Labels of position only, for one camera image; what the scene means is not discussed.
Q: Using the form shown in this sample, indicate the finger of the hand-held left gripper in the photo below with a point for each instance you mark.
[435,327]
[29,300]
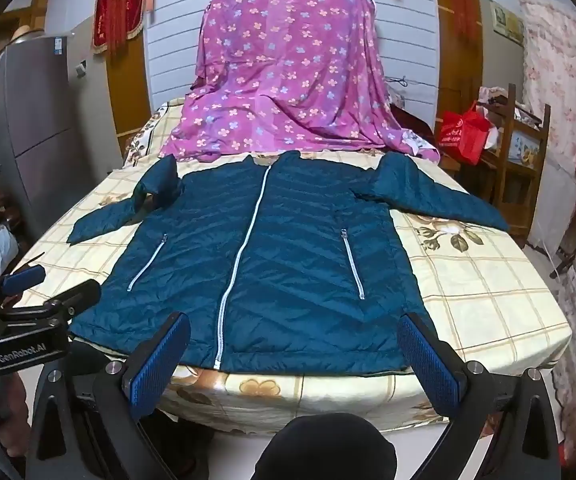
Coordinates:
[24,280]
[75,296]

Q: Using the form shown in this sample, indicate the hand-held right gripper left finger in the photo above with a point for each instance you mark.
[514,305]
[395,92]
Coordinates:
[158,372]

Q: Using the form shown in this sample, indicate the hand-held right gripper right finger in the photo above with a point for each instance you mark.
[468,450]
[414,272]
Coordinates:
[428,366]

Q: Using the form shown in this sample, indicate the teal quilted down jacket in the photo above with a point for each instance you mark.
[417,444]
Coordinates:
[268,265]

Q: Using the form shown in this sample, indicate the floral checked bed sheet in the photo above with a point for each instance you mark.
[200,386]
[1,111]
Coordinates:
[477,290]

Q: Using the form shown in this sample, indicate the person's dark trouser knee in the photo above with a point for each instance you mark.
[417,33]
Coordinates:
[328,450]

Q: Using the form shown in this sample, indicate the grey refrigerator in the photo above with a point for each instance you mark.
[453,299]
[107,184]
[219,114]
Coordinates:
[33,130]

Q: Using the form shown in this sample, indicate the wooden chair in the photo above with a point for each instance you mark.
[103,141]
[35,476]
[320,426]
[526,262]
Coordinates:
[520,155]

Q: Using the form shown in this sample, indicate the red shopping bag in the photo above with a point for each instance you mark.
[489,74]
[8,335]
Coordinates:
[462,132]

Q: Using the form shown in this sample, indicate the red fringed hanging banner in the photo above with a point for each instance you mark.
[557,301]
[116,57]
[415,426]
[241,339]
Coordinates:
[115,5]

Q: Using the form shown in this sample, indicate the pink floral curtain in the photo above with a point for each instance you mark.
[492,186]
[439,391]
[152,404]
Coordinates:
[557,90]

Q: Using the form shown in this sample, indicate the purple floral sheet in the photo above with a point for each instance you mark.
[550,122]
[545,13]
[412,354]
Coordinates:
[288,75]

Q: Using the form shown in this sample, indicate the red tassel ornament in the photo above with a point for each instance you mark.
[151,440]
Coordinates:
[462,5]

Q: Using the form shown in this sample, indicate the wall socket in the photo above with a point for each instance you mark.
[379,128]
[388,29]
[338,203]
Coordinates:
[81,68]

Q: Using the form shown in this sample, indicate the framed wall picture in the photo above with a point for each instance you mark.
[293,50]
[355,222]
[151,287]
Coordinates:
[507,21]

